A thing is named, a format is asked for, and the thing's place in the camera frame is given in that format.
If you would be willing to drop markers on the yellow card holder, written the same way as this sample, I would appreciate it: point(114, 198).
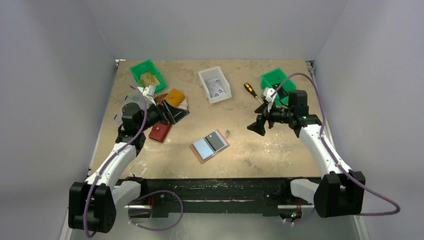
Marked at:
point(175, 97)

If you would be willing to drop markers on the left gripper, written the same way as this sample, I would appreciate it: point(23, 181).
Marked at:
point(170, 115)

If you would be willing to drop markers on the yellow black screwdriver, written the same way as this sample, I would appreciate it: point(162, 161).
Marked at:
point(250, 89)

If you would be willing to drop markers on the black credit card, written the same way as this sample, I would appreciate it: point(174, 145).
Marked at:
point(215, 140)

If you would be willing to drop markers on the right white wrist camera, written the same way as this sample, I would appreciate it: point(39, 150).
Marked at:
point(268, 96)

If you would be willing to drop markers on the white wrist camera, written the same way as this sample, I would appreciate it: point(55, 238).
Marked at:
point(148, 94)
point(268, 96)

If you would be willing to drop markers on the green bin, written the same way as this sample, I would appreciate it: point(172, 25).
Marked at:
point(146, 66)
point(277, 76)

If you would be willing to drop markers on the brown card holder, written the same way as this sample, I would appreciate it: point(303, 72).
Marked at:
point(159, 98)

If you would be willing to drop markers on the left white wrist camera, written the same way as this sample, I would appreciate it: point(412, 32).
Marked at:
point(148, 94)

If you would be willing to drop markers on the white bin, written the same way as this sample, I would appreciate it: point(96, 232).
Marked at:
point(211, 73)

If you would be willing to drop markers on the beige card holder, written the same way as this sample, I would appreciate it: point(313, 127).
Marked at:
point(184, 105)

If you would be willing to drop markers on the cards in white bin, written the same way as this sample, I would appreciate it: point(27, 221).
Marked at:
point(215, 88)

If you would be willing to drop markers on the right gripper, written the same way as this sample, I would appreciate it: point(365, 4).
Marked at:
point(269, 116)

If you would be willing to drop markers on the left green bin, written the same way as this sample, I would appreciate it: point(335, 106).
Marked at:
point(146, 66)

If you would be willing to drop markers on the cards in green bin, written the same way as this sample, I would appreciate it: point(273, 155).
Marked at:
point(148, 79)

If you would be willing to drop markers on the black item in bin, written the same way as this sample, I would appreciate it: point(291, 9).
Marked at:
point(282, 93)

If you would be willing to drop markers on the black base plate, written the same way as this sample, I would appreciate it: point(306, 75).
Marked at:
point(267, 196)

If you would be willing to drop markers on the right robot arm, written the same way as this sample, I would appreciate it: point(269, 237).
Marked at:
point(338, 193)

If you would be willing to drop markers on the clear compartment organizer box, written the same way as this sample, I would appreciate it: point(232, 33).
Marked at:
point(133, 97)

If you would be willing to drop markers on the red card holder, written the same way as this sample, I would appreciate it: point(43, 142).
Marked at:
point(159, 132)

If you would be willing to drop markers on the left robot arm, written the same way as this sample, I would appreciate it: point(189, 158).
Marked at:
point(93, 203)

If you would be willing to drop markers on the blue card sleeves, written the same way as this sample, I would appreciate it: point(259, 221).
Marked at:
point(207, 145)

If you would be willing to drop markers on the pink card holder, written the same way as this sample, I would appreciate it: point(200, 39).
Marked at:
point(198, 155)

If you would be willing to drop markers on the right green bin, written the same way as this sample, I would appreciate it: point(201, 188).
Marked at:
point(277, 76)

